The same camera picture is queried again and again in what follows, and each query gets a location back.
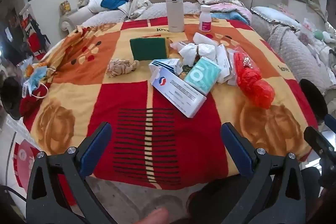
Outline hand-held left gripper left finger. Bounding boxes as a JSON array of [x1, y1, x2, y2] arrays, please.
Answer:
[[25, 122, 113, 224]]

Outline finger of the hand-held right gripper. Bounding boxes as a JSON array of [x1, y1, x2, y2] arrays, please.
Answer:
[[324, 114, 336, 133], [304, 126, 336, 162]]

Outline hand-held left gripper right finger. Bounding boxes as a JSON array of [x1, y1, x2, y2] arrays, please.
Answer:
[[220, 122, 309, 224]]

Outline black round bin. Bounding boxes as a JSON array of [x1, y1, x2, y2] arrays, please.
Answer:
[[299, 79, 329, 123], [0, 76, 22, 121]]

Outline red plastic bag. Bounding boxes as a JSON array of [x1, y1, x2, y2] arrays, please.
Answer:
[[233, 52, 275, 109]]

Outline large white medicine box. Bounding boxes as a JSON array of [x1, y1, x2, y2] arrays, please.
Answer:
[[151, 67, 207, 119]]

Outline teal tissue packet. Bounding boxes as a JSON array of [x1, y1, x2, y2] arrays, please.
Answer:
[[183, 56, 222, 96]]

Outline white packet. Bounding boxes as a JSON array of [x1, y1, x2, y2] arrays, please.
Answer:
[[215, 44, 235, 84]]

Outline clear red-dotted plastic bag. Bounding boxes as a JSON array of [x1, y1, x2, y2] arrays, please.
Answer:
[[227, 46, 254, 70]]

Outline white tissue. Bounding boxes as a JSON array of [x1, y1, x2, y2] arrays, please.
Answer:
[[170, 42, 199, 66], [193, 32, 219, 46], [198, 44, 217, 61]]

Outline small blue striped box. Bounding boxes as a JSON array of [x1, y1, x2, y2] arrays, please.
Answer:
[[148, 58, 182, 75]]

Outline green yellow sponge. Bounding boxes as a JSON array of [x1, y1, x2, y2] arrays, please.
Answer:
[[130, 37, 172, 61]]

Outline person's left hand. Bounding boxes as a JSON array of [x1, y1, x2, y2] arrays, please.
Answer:
[[133, 207, 172, 224]]

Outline red orange printed blanket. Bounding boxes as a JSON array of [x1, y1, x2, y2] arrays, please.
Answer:
[[23, 17, 319, 191]]

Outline beige quilted bedspread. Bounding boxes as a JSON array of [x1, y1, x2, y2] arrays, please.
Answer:
[[251, 14, 336, 94]]

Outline green plush toy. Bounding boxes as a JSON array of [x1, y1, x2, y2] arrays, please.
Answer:
[[313, 29, 336, 44]]

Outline blue face mask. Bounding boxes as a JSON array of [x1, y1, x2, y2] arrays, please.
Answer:
[[26, 65, 57, 98]]

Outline clear bag with red print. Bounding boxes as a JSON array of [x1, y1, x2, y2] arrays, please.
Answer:
[[299, 18, 319, 44]]

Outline pale ruffled pillow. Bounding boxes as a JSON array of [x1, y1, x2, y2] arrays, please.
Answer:
[[250, 6, 303, 31]]

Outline red hanging garments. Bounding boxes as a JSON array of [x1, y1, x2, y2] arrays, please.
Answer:
[[19, 13, 52, 57]]

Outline light blue folded blanket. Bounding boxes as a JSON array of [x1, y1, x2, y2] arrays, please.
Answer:
[[210, 13, 250, 25]]

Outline white pink-label pill bottle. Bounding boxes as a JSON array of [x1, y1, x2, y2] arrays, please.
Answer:
[[198, 5, 213, 32]]

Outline pink folded blanket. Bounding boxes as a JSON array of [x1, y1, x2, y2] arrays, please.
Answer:
[[210, 2, 253, 26]]

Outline yellow jar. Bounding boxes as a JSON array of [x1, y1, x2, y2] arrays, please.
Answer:
[[60, 0, 72, 15]]

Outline white cabinet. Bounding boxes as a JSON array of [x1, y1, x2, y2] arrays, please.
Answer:
[[28, 0, 90, 39]]

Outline beige crumpled garment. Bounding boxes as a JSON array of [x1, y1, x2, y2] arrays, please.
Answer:
[[118, 0, 153, 20]]

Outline white pillow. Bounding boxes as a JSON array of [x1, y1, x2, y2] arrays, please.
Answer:
[[87, 0, 106, 12]]

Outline patterned ruffled pillow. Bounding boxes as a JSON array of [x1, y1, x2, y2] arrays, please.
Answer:
[[195, 0, 246, 8]]

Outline beige thermos bottle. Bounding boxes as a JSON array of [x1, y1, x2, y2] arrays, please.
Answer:
[[165, 0, 185, 33]]

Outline black cable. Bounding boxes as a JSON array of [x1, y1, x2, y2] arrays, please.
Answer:
[[0, 185, 27, 200]]

